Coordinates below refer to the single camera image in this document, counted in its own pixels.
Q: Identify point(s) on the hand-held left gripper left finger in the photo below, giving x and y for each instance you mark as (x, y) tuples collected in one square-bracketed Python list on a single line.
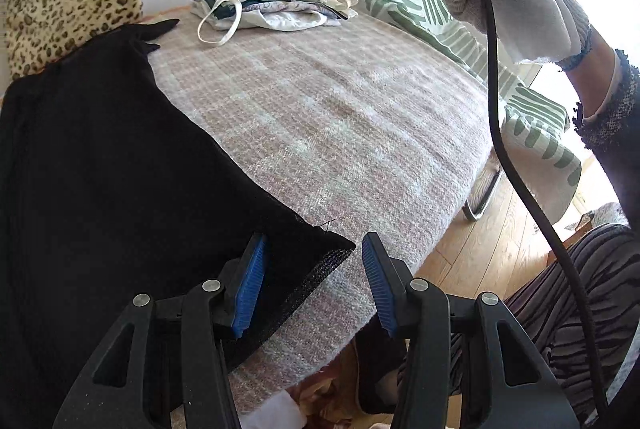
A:
[(250, 289)]

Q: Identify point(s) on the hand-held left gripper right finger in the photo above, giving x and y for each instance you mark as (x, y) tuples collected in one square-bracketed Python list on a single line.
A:
[(376, 284)]

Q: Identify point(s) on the black knit garment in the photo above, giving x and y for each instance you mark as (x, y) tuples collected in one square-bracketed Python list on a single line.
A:
[(115, 169)]

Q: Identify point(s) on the white folded garment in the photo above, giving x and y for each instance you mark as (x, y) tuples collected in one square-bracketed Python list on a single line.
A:
[(280, 20)]

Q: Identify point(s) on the metal furniture leg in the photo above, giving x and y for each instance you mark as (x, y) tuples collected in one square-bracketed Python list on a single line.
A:
[(482, 196)]

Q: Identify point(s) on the dark teal folded garment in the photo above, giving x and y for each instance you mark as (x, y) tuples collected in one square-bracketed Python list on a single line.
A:
[(220, 11)]

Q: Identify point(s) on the pink plaid blanket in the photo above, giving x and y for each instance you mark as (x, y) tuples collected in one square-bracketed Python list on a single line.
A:
[(325, 129)]

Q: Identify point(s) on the person's striped skirt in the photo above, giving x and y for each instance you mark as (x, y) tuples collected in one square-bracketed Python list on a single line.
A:
[(575, 319)]

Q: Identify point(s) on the green striped white cloth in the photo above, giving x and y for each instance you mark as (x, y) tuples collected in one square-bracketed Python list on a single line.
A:
[(540, 134)]

